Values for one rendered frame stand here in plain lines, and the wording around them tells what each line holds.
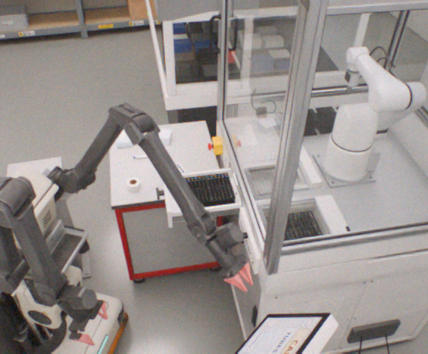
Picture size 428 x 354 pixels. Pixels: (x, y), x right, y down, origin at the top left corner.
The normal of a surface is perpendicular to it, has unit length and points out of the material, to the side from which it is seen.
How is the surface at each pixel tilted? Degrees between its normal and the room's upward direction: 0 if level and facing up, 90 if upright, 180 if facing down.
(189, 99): 90
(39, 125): 0
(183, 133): 0
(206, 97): 90
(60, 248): 0
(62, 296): 27
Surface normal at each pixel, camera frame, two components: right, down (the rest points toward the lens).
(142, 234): 0.20, 0.69
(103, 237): 0.02, -0.72
